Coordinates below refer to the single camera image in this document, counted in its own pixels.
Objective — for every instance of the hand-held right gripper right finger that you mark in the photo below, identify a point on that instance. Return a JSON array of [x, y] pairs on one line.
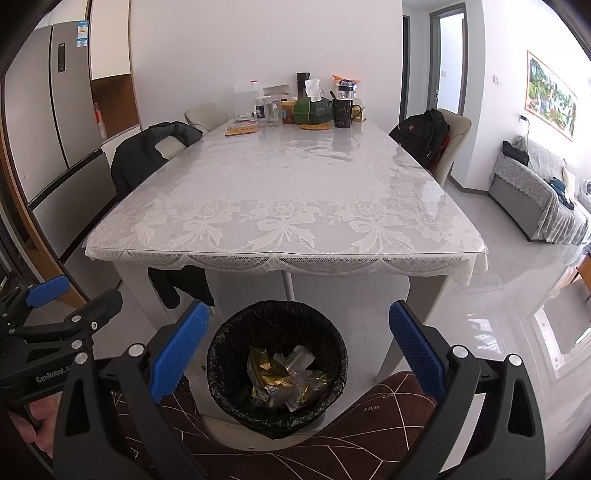
[[415, 353]]

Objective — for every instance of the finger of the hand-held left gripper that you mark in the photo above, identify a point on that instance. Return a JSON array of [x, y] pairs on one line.
[[46, 290], [101, 309]]

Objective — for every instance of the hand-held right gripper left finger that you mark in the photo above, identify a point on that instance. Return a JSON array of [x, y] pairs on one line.
[[180, 353]]

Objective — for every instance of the black lined trash bin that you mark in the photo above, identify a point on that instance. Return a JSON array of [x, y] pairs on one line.
[[231, 332]]

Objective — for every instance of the gold foil bag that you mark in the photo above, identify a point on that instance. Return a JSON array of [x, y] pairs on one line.
[[263, 364]]

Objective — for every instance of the clear plastic bag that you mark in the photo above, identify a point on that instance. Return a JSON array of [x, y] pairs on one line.
[[295, 364]]

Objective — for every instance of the person's left hand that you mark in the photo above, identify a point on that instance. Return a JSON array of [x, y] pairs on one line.
[[39, 424]]

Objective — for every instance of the black jacket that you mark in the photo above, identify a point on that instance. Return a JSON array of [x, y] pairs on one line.
[[138, 157]]

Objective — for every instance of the silver refrigerator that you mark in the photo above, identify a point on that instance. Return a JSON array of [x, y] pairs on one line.
[[46, 115]]

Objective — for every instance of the beige dining chair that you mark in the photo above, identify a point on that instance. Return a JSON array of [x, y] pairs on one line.
[[459, 138], [171, 147], [205, 117]]

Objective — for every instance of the red packaging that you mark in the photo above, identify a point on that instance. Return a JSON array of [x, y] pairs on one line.
[[99, 120]]

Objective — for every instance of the wooden side cabinet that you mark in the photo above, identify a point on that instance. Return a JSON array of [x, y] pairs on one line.
[[582, 277]]

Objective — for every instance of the grey covered sofa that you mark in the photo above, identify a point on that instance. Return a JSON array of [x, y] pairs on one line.
[[521, 194]]

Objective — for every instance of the white lace tablecloth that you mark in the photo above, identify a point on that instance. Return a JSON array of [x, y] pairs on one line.
[[300, 184]]

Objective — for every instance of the black backpack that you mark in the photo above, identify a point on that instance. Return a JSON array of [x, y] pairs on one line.
[[418, 136]]

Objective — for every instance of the blue cloth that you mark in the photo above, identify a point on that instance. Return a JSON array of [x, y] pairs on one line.
[[559, 190]]

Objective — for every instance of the black bag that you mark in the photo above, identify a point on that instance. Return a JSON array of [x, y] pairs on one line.
[[515, 154]]

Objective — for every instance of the square wooden coaster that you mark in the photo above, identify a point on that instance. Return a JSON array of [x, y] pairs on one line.
[[241, 131]]

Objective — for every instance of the small flat packet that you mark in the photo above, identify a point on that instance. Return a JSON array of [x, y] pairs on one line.
[[244, 121]]

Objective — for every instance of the small yellow box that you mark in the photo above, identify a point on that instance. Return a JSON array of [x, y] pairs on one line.
[[361, 115]]

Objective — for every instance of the round wooden coaster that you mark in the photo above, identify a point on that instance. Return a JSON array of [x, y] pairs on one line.
[[315, 126]]

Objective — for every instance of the black mug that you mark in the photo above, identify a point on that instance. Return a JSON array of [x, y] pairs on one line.
[[342, 113]]

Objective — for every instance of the clear jar white lid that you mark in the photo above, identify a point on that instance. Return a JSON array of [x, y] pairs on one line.
[[261, 114]]

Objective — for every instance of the clear bottle red cap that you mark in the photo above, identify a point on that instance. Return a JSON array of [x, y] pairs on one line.
[[244, 99]]

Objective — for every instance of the white and wood cabinet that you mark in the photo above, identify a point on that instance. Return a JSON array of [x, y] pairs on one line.
[[108, 41]]

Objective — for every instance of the clear glass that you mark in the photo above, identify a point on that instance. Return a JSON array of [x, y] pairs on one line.
[[272, 111]]

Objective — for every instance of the green tissue box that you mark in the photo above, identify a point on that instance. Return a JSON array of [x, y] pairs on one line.
[[314, 110]]

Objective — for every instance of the amber jar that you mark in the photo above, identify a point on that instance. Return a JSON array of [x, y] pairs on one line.
[[288, 113]]

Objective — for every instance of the clear bottle black lid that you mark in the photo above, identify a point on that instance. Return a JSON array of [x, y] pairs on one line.
[[346, 92]]

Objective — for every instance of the white cardboard box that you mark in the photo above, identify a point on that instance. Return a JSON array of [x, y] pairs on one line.
[[277, 91]]

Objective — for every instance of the orange snack bag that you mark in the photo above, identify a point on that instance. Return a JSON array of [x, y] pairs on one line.
[[345, 80]]

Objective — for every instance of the framed landscape painting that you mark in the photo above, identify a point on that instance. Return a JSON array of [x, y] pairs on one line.
[[551, 97]]

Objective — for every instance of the black thermos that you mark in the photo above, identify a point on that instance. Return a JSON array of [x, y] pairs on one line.
[[303, 84]]

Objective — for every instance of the grey door frame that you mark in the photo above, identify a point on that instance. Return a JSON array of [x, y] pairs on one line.
[[433, 60]]

